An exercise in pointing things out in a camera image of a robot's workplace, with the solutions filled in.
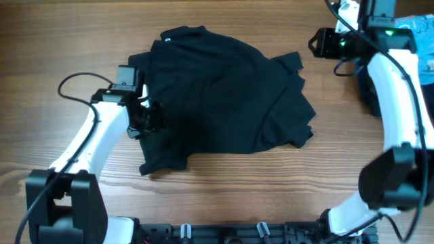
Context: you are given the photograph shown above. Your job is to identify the black t-shirt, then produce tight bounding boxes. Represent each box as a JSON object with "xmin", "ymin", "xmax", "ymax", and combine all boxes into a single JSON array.
[{"xmin": 128, "ymin": 26, "xmax": 315, "ymax": 176}]

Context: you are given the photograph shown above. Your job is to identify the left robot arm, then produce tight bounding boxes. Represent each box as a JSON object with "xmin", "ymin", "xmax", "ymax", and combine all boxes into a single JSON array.
[{"xmin": 15, "ymin": 65, "xmax": 165, "ymax": 243}]

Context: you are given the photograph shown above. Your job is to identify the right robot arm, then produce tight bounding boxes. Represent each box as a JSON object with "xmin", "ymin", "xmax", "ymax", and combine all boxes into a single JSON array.
[{"xmin": 309, "ymin": 1, "xmax": 433, "ymax": 243}]

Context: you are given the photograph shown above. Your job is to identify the dark navy folded clothes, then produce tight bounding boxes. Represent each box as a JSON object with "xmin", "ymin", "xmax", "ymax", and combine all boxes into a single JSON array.
[{"xmin": 357, "ymin": 66, "xmax": 433, "ymax": 119}]

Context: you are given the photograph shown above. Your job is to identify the light blue printed shirt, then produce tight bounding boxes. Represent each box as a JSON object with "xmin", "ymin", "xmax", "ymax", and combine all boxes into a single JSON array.
[{"xmin": 395, "ymin": 14, "xmax": 433, "ymax": 85}]

